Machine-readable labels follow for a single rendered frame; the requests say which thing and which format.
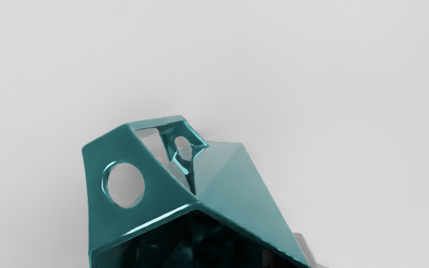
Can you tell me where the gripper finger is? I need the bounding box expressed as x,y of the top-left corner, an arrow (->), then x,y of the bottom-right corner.
292,233 -> 329,268

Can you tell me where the teal faceted mug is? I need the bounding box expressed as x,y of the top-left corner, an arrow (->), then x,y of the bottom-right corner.
82,115 -> 312,268

